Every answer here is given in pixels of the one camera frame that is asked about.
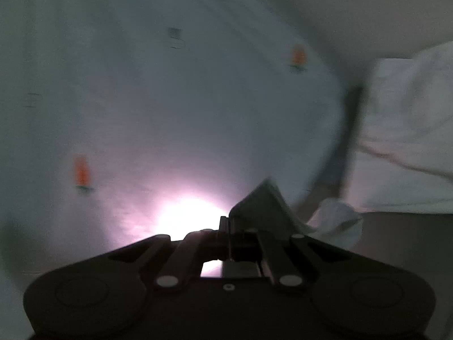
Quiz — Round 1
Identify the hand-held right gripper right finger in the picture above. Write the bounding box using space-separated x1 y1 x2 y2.
231 226 354 287

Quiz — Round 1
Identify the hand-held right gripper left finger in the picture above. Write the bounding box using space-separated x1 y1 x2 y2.
106 217 230 289

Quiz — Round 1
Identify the light grey garment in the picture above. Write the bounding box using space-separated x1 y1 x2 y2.
229 179 319 239

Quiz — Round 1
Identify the orange tape mark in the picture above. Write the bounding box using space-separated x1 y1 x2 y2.
72 155 93 192
290 44 308 71

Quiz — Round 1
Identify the white bed sheet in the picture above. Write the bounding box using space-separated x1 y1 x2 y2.
354 41 453 215

